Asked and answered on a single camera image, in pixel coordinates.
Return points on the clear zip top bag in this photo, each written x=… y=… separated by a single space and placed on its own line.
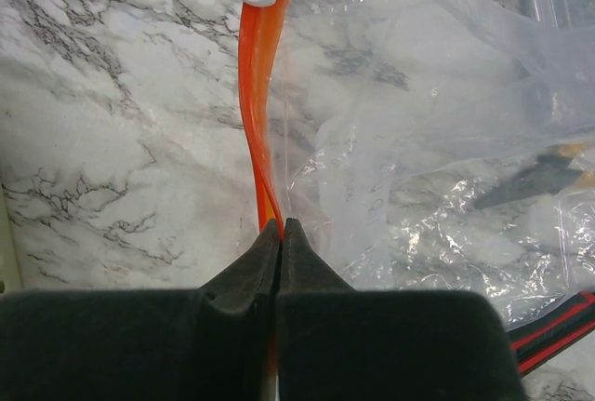
x=377 y=123

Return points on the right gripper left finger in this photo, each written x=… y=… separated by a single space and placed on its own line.
x=206 y=343

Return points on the yellow handled pliers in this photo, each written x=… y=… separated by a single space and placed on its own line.
x=551 y=173

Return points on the red black utility knife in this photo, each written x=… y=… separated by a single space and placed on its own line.
x=535 y=343

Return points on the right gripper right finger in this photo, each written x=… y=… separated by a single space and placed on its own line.
x=338 y=343

